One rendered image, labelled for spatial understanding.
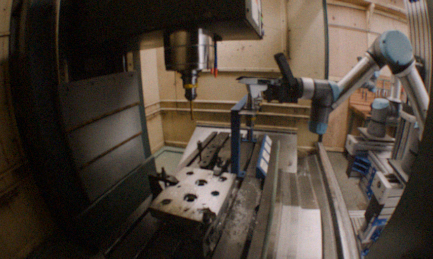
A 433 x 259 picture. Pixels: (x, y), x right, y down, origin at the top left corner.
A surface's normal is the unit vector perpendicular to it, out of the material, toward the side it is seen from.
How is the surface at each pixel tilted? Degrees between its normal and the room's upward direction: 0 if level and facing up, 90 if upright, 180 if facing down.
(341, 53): 90
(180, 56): 90
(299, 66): 91
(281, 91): 90
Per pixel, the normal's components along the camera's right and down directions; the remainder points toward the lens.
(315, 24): -0.31, 0.32
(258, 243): -0.03, -0.94
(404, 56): -0.59, 0.18
